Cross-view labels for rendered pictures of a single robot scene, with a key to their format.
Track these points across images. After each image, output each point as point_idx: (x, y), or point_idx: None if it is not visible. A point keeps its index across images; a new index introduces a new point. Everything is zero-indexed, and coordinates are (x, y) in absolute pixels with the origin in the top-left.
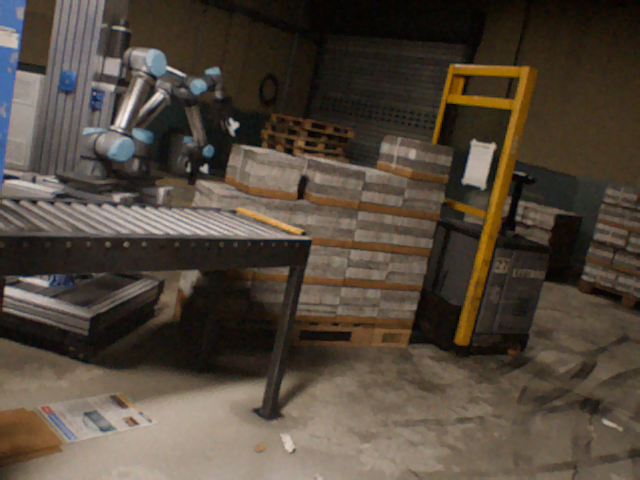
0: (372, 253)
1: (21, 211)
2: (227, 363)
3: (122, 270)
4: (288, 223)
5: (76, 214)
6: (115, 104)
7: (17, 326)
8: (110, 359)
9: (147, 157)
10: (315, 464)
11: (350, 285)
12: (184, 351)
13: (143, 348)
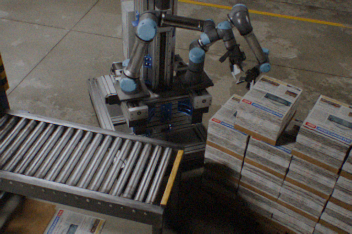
0: (351, 213)
1: (7, 134)
2: (194, 229)
3: (14, 192)
4: (266, 160)
5: (36, 141)
6: (165, 37)
7: (108, 150)
8: (135, 191)
9: (196, 71)
10: None
11: (325, 226)
12: (183, 205)
13: (164, 190)
